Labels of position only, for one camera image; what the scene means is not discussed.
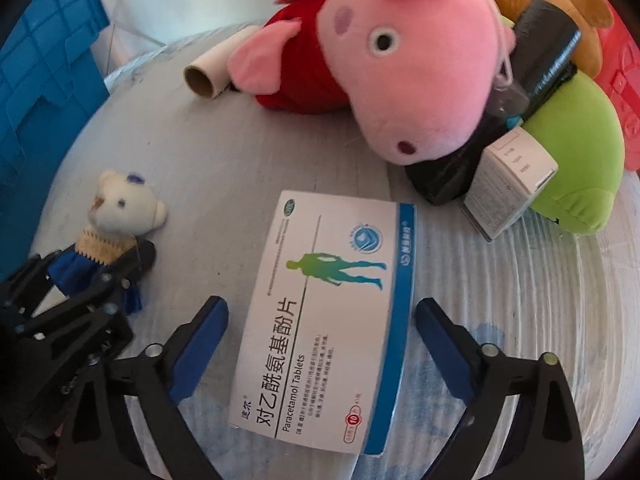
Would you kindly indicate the pink pig plush toy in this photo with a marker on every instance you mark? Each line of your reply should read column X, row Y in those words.
column 410, row 75

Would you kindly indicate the blue plastic crate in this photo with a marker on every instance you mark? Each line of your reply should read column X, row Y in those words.
column 45, row 110

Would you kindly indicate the small white box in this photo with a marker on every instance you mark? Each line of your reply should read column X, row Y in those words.
column 505, row 185

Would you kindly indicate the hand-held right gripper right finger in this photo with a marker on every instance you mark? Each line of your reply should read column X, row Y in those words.
column 442, row 355

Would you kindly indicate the white and blue medicine box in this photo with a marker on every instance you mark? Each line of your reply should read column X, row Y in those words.
column 325, row 320

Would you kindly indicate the black pouch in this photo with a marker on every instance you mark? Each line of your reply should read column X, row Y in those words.
column 445, row 177

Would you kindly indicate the green pillow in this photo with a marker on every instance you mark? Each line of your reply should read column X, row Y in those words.
column 575, row 150

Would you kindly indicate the red plastic bag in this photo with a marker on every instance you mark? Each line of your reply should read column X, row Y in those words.
column 625, row 85

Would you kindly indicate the brown teddy bear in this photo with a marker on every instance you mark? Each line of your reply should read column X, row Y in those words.
column 585, row 5

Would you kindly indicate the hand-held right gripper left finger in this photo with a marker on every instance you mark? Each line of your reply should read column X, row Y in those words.
column 200, row 355

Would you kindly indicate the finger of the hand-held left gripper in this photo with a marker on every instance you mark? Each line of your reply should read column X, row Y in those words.
column 125, row 275
column 27, row 282

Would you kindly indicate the cardboard tube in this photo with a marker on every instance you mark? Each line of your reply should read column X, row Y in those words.
column 210, row 72

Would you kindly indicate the black bag roll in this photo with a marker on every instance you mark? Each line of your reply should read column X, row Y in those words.
column 545, row 50

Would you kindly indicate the small white bear plush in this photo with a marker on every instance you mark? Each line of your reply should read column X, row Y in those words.
column 125, row 205

